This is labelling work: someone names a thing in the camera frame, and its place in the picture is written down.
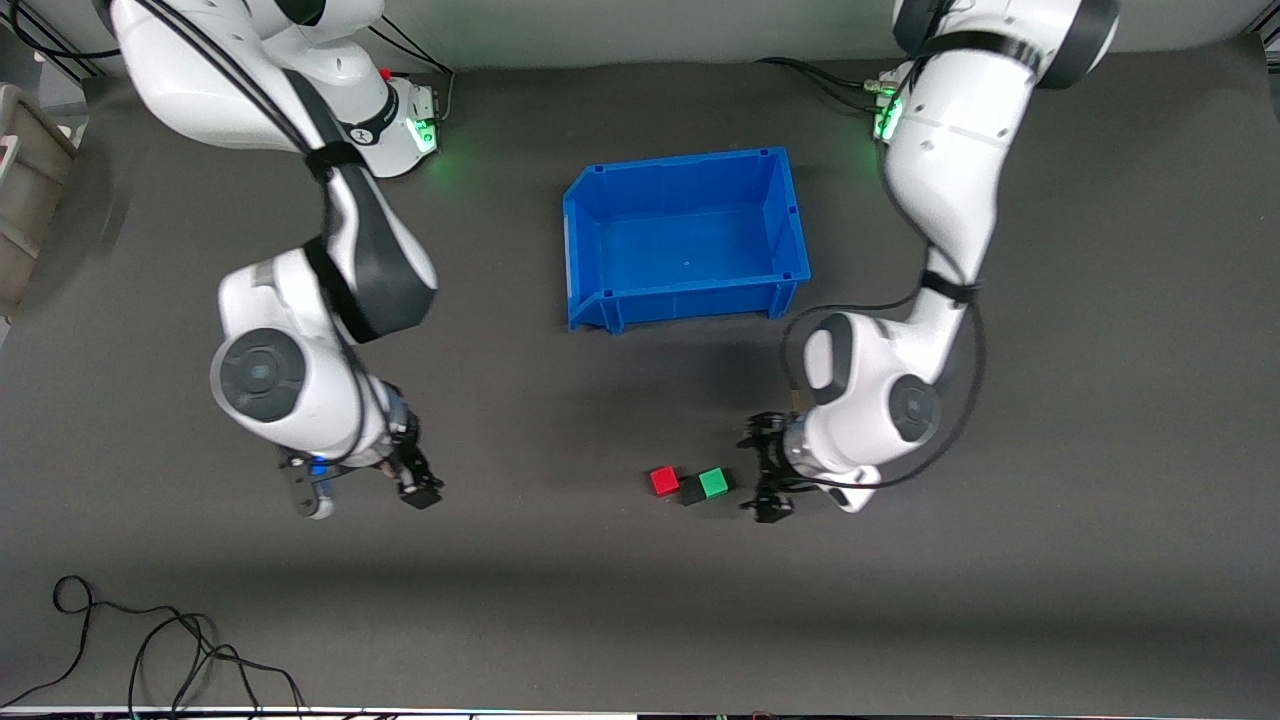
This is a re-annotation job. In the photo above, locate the blue plastic storage bin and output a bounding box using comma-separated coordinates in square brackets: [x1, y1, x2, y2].
[562, 147, 812, 334]

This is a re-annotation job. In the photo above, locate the beige box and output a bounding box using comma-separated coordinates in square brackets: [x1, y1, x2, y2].
[0, 83, 79, 321]

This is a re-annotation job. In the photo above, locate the black left arm wrist cable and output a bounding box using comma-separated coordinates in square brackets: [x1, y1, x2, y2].
[780, 60, 991, 493]

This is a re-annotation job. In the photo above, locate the black arm wrist cable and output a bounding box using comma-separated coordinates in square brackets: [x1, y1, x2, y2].
[780, 60, 991, 493]
[130, 0, 369, 469]

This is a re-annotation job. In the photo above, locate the thin black loose cable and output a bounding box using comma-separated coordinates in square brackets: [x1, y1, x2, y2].
[0, 575, 306, 717]

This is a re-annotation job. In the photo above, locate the black left arm base cable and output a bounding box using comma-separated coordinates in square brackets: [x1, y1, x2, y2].
[755, 56, 901, 116]

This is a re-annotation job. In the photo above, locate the black arm base cable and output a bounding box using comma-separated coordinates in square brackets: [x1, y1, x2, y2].
[755, 56, 901, 116]
[368, 18, 457, 129]

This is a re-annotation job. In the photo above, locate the black right arm base cable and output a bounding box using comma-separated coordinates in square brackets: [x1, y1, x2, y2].
[368, 18, 457, 129]

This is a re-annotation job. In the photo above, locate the black right arm wrist cable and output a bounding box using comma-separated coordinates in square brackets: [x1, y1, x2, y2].
[130, 0, 369, 469]

